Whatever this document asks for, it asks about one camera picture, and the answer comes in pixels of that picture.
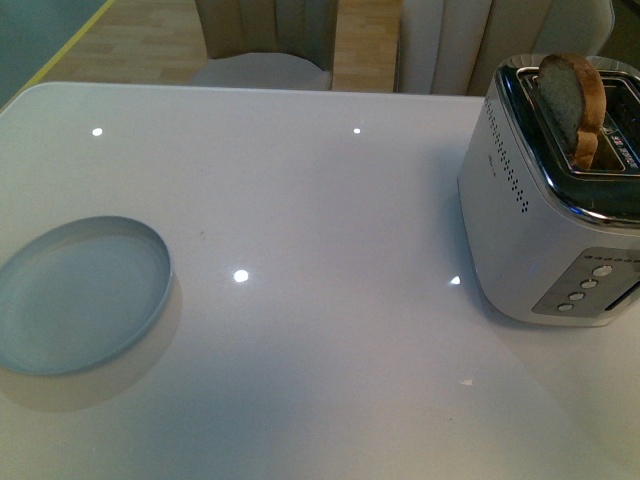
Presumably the beige chair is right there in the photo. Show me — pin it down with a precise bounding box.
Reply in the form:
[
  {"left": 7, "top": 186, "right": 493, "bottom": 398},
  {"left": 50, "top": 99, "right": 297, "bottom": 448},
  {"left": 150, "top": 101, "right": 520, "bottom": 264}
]
[
  {"left": 394, "top": 0, "right": 615, "bottom": 96},
  {"left": 189, "top": 0, "right": 338, "bottom": 91}
]

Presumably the light blue plate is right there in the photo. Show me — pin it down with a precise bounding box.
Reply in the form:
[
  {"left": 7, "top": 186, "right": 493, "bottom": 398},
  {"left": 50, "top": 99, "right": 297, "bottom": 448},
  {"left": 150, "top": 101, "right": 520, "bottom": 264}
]
[{"left": 1, "top": 216, "right": 173, "bottom": 375}]

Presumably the beige chair left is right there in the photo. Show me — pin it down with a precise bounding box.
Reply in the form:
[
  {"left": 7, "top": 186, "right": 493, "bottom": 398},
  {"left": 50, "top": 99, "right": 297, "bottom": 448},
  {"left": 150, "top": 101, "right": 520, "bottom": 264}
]
[{"left": 189, "top": 0, "right": 338, "bottom": 91}]

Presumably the bread slice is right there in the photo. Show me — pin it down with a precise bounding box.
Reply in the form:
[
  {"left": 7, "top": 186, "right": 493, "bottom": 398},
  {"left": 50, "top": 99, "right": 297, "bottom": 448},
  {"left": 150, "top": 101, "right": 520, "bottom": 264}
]
[{"left": 537, "top": 53, "right": 606, "bottom": 170}]

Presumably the white chrome toaster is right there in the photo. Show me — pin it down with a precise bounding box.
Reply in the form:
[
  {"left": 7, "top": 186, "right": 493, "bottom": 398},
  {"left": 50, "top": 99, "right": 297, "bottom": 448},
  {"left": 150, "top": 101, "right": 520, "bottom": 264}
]
[{"left": 458, "top": 55, "right": 639, "bottom": 327}]

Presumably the beige chair right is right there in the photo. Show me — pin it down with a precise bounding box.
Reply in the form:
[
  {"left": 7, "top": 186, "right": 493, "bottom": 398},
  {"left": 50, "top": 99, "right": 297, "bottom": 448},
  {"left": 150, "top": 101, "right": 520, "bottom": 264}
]
[{"left": 394, "top": 0, "right": 615, "bottom": 96}]

